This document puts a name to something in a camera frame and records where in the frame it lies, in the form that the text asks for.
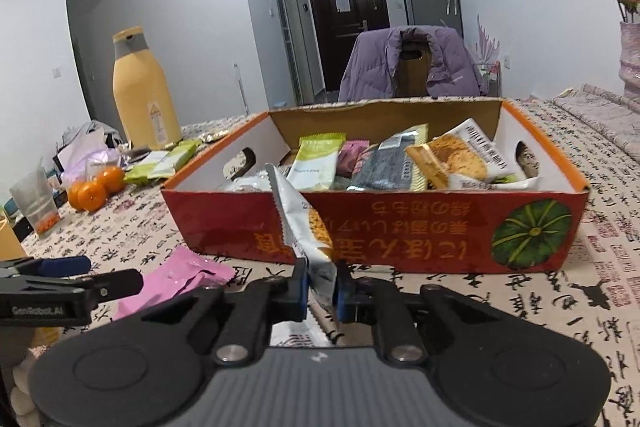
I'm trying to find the wooden chair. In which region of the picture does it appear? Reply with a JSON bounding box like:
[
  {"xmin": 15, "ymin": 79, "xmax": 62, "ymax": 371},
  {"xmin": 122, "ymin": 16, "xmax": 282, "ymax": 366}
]
[{"xmin": 397, "ymin": 42, "xmax": 432, "ymax": 98}]

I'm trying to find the pink wafer packet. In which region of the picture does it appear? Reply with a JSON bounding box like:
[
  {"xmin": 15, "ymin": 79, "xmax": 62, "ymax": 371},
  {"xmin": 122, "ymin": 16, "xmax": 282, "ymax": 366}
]
[{"xmin": 114, "ymin": 245, "xmax": 236, "ymax": 320}]

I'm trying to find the dark brown entrance door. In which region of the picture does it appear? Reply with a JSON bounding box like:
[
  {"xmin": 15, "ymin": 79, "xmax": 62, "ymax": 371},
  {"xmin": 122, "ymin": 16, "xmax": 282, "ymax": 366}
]
[{"xmin": 306, "ymin": 0, "xmax": 391, "ymax": 92}]

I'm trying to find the cluttered storage rack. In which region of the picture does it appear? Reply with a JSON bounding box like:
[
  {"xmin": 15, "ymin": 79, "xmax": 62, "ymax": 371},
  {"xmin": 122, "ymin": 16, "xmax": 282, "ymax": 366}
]
[{"xmin": 475, "ymin": 59, "xmax": 501, "ymax": 95}]

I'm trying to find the pile of mixed snack packets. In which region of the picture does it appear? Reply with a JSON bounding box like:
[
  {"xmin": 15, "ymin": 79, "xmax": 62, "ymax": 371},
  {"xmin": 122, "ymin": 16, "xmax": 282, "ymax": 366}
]
[{"xmin": 220, "ymin": 118, "xmax": 543, "ymax": 194}]

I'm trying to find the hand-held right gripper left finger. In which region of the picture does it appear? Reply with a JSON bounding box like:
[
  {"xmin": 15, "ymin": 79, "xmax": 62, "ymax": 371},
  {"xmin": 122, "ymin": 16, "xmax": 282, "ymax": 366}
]
[{"xmin": 142, "ymin": 259, "xmax": 307, "ymax": 365}]

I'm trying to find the purple puffer jacket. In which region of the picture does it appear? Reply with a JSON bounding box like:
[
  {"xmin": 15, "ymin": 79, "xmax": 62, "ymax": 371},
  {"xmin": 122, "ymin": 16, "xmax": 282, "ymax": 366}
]
[{"xmin": 339, "ymin": 26, "xmax": 485, "ymax": 102}]

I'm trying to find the red cardboard box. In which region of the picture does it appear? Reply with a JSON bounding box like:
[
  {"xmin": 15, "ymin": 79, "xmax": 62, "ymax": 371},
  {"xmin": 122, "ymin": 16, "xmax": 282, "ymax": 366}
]
[{"xmin": 161, "ymin": 97, "xmax": 591, "ymax": 275}]

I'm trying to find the yellow thermos bottle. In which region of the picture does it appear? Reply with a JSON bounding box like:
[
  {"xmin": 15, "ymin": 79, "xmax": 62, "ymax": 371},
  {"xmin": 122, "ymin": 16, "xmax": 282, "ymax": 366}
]
[{"xmin": 112, "ymin": 26, "xmax": 183, "ymax": 150}]

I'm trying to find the folded lilac quilt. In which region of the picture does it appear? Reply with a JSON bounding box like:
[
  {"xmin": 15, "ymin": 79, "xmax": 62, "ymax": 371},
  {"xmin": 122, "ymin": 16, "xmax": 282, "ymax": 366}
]
[{"xmin": 552, "ymin": 84, "xmax": 640, "ymax": 172}]

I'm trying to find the grey interior door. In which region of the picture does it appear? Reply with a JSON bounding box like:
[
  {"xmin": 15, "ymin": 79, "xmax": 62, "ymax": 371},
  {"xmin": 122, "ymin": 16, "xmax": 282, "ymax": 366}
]
[{"xmin": 270, "ymin": 0, "xmax": 303, "ymax": 105}]

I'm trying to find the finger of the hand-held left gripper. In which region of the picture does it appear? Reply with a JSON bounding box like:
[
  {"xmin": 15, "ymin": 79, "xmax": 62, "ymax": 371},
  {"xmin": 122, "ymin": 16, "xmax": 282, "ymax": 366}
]
[
  {"xmin": 0, "ymin": 257, "xmax": 92, "ymax": 280},
  {"xmin": 75, "ymin": 269, "xmax": 144, "ymax": 300}
]

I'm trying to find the pink ceramic vase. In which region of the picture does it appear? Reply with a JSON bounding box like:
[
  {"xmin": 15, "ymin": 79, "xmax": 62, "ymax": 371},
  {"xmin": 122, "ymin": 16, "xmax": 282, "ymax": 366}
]
[{"xmin": 620, "ymin": 21, "xmax": 640, "ymax": 98}]

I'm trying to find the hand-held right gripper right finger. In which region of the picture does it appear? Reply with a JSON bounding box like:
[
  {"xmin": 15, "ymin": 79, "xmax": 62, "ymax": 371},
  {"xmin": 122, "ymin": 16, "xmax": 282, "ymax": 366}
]
[{"xmin": 336, "ymin": 259, "xmax": 501, "ymax": 365}]

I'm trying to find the white cracker packet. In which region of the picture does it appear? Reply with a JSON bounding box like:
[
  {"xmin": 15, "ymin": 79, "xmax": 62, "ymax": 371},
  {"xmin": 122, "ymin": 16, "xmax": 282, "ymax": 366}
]
[{"xmin": 265, "ymin": 164, "xmax": 343, "ymax": 348}]

